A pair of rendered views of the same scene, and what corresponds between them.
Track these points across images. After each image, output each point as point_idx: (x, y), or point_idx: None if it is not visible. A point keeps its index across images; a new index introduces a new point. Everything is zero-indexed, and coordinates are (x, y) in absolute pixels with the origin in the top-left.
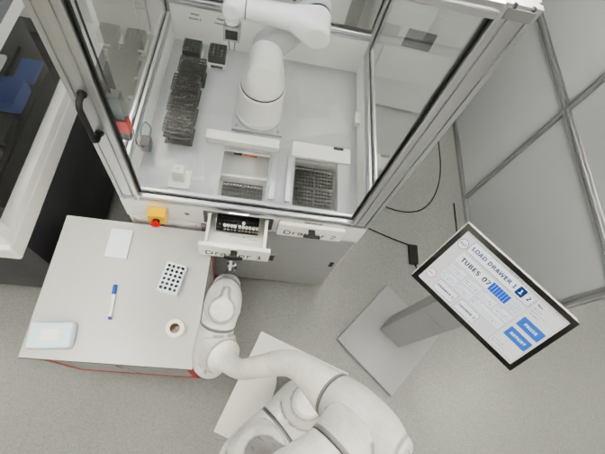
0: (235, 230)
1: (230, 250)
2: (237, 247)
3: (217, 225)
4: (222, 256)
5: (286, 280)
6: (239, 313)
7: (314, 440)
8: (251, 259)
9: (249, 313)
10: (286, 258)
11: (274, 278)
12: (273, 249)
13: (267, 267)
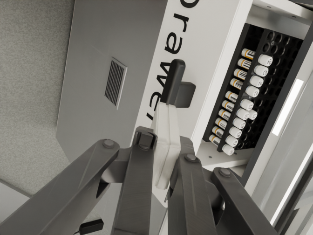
0: (234, 86)
1: (192, 79)
2: (206, 113)
3: (257, 29)
4: (162, 36)
5: (64, 91)
6: (3, 5)
7: None
8: (137, 121)
9: (4, 23)
10: (106, 123)
11: (67, 72)
12: (133, 115)
13: (91, 76)
